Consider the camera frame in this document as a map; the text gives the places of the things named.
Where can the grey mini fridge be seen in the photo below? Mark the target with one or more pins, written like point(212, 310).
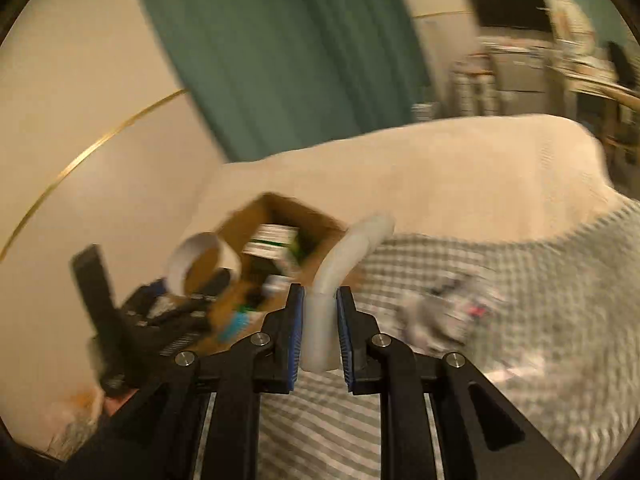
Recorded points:
point(521, 82)

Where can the green white medicine box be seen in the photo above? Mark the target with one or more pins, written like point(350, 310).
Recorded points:
point(274, 249)

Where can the black backpack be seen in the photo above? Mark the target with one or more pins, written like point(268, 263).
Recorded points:
point(625, 74)

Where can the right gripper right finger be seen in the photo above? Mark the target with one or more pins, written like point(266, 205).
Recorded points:
point(440, 417)

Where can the white tape roll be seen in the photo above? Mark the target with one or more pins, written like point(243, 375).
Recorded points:
point(196, 260)

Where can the white cream tube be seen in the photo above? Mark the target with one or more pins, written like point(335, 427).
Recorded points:
point(320, 346)

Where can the blue tissue pack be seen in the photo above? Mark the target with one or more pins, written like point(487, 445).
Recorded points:
point(241, 321)

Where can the checkered bed sheet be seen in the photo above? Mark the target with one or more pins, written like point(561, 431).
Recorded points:
point(562, 345)

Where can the cream quilted blanket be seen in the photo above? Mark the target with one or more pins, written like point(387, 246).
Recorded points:
point(487, 179)

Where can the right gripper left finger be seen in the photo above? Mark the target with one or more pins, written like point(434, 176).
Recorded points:
point(199, 419)

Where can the brown cardboard box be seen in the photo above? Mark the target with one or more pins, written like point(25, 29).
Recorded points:
point(317, 234)

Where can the large teal curtain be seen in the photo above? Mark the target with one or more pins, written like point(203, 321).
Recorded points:
point(270, 76)

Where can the black wall television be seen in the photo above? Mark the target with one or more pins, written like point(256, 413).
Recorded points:
point(513, 14)

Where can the wooden chair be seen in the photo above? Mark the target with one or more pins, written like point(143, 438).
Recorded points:
point(614, 129)

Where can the round vanity mirror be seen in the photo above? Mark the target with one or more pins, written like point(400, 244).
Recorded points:
point(571, 24)

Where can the person's left hand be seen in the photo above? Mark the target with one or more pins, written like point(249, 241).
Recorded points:
point(111, 404)

